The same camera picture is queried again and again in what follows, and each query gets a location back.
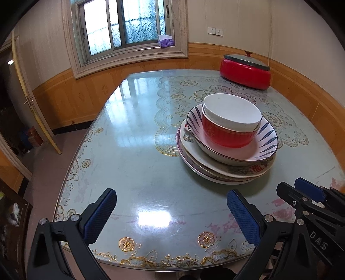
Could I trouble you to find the yellow wooden door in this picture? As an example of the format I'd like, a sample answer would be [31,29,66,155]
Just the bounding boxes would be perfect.
[11,35,62,155]

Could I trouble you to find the pink-rimmed floral plate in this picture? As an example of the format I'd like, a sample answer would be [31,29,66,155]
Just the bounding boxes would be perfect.
[176,129,270,185]

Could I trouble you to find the white plate with floral rim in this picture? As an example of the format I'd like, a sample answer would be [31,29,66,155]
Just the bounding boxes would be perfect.
[179,118,275,179]

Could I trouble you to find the brown cardboard box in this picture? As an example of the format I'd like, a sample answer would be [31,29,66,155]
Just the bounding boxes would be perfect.
[27,126,44,147]

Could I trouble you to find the blue striped bowl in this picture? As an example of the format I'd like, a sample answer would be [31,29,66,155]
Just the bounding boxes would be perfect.
[187,104,279,165]

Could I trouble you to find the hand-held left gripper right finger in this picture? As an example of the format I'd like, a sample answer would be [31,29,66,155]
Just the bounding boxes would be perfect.
[226,188,318,280]

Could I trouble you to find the red bowl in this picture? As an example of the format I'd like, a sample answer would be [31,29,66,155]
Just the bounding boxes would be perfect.
[202,110,261,148]

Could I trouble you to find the window with stone frame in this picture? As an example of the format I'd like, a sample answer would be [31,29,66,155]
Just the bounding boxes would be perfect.
[63,0,189,79]

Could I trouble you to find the white bowl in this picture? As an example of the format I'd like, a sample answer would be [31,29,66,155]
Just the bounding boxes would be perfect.
[203,93,263,132]

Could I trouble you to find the red electric pot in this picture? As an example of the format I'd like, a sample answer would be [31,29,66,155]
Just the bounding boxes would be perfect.
[219,51,271,90]

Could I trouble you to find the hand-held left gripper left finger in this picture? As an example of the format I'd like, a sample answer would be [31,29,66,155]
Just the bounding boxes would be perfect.
[26,188,118,280]

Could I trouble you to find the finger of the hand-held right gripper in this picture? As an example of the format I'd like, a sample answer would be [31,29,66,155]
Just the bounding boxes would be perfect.
[294,178,345,213]
[276,182,310,217]

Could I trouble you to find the dark wooden cabinet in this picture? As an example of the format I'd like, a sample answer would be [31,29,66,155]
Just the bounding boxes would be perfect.
[0,179,33,270]

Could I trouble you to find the purple tissue box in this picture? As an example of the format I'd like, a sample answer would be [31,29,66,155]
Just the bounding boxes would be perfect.
[158,34,175,48]

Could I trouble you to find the gold-patterned lace table mat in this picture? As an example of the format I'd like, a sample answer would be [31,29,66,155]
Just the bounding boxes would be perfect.
[154,75,309,157]

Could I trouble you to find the grey pot lid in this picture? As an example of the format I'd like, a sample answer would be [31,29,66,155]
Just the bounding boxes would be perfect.
[224,51,271,72]

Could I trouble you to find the thin wall cable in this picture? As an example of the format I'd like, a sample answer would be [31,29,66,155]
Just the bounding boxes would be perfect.
[268,0,273,64]

